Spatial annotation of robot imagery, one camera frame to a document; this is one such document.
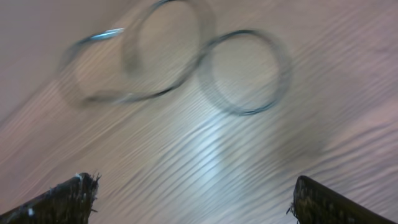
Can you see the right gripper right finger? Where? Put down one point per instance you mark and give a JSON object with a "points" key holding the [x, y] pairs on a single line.
{"points": [[314, 203]]}

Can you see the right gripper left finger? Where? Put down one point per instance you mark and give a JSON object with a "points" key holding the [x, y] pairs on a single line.
{"points": [[70, 202]]}

